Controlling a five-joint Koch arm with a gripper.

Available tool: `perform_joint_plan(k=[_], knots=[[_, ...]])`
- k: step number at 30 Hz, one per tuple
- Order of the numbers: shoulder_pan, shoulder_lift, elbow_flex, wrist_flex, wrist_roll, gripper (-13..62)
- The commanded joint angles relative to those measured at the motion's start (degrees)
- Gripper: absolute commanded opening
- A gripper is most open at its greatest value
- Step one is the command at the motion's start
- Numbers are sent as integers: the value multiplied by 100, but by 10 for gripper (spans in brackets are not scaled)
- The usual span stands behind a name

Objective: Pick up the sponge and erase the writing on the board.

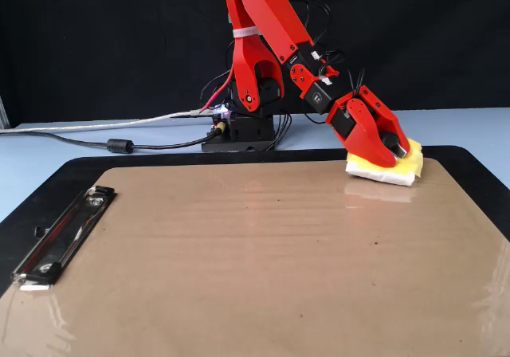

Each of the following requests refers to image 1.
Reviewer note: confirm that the white zip tie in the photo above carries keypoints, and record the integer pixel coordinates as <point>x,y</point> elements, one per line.
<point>245,32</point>

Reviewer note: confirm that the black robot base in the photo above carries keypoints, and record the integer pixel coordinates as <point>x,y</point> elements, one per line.
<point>247,134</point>

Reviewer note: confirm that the silver metal clipboard clip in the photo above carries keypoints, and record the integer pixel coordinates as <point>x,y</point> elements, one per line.
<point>60,237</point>

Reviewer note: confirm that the black backdrop cloth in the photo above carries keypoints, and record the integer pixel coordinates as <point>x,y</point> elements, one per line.
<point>79,34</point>

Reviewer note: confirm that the brown clipboard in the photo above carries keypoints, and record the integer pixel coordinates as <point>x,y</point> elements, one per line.
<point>239,285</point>

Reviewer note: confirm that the yellow white sponge with knob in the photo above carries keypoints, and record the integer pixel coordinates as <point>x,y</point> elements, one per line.
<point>410,167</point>

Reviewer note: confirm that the robot controller circuit board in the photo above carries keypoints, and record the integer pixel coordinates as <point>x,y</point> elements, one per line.
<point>221,112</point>

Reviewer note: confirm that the grey metal frame post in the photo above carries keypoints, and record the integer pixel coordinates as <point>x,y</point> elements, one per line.
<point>3,112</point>

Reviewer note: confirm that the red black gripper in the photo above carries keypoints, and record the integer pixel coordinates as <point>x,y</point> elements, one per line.
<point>340,122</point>

